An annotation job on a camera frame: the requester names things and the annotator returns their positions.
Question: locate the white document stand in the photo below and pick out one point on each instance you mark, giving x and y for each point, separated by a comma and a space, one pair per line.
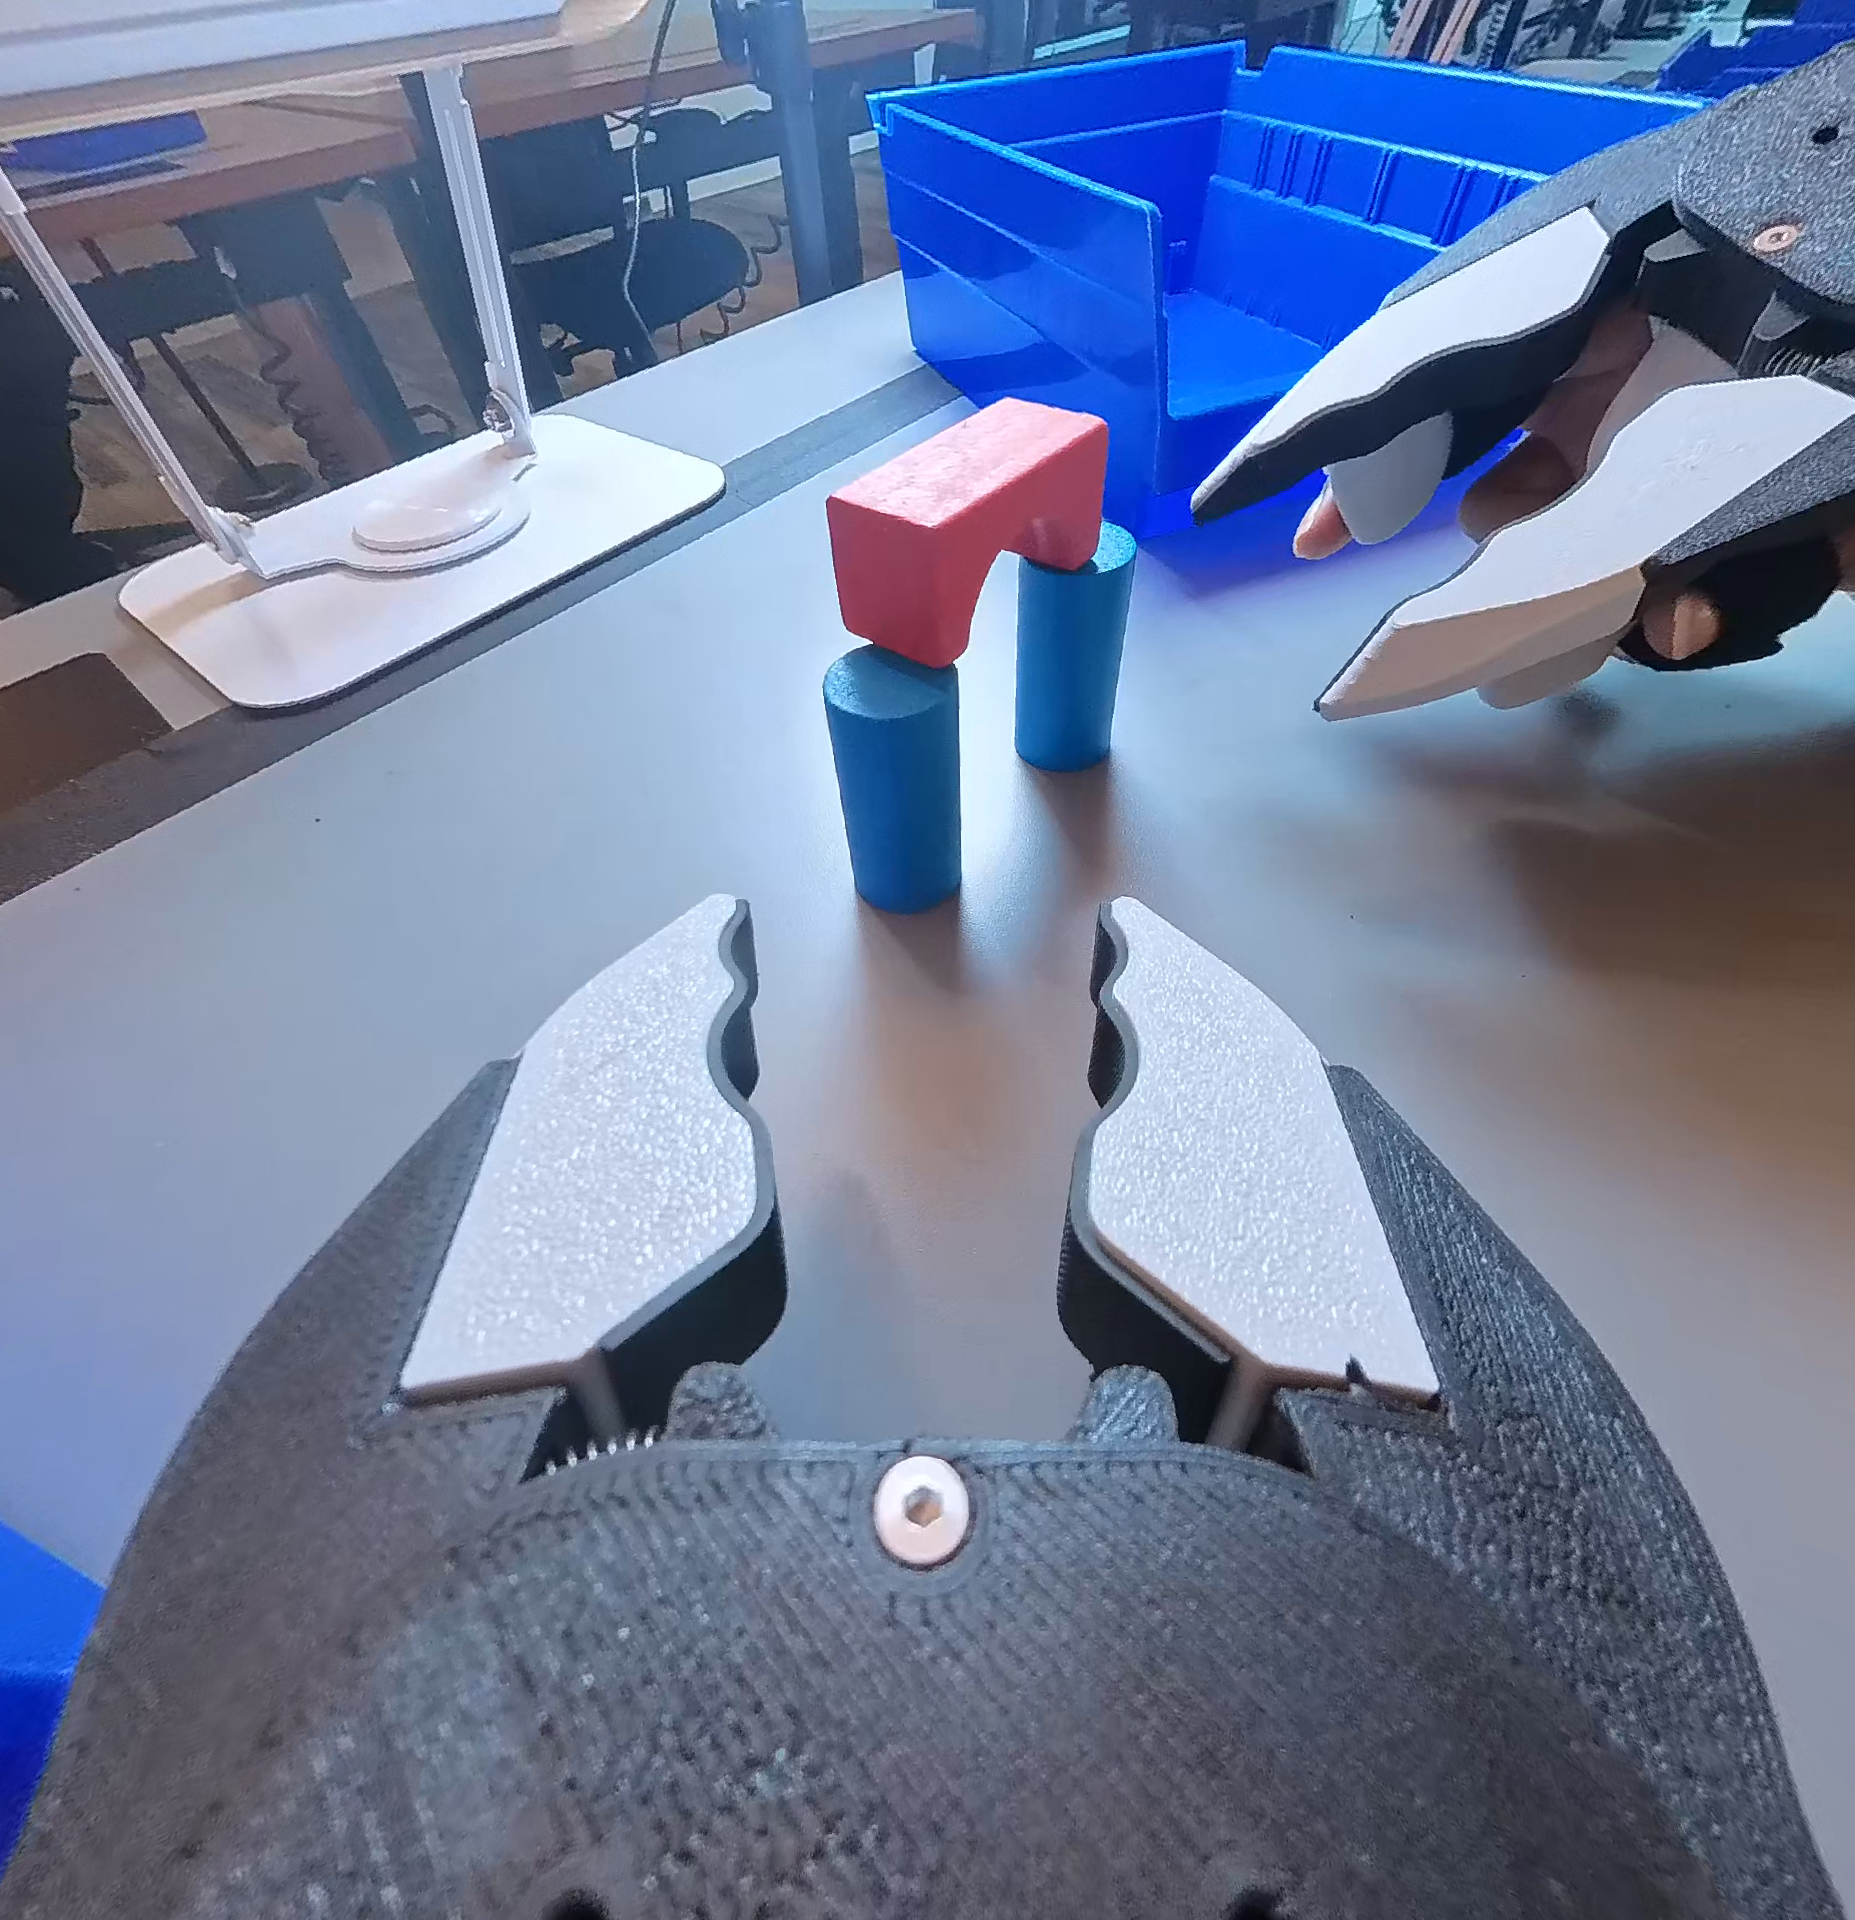
494, 555

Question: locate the wooden desk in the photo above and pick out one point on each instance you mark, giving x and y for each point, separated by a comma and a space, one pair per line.
192, 164

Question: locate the blue plastic bin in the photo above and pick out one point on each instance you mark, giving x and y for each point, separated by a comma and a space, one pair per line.
21, 1681
1016, 271
1751, 53

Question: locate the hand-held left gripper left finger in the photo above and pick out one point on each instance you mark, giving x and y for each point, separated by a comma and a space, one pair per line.
598, 1200

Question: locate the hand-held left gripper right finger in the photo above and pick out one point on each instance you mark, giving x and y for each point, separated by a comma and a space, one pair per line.
1242, 1200

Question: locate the red wooden arch block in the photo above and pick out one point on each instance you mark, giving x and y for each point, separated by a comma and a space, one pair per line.
928, 525

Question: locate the blue wooden cylinder block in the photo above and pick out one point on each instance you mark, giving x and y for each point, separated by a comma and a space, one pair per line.
891, 796
1069, 661

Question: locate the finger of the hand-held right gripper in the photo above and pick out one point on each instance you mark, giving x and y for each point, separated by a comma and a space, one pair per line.
1526, 600
1438, 329

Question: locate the black office chair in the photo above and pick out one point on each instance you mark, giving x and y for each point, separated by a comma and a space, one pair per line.
644, 254

